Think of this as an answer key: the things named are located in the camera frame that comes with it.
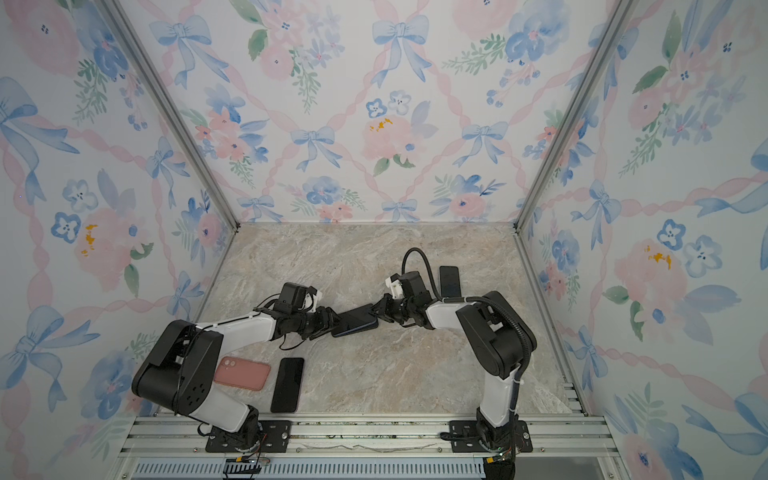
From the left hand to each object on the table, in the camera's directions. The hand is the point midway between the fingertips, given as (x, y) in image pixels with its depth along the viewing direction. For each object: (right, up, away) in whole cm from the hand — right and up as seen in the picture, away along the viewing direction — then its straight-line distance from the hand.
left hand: (340, 323), depth 90 cm
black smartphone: (+36, +12, +13) cm, 40 cm away
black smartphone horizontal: (+5, +1, -2) cm, 5 cm away
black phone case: (+5, +1, -2) cm, 5 cm away
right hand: (+8, +3, +2) cm, 9 cm away
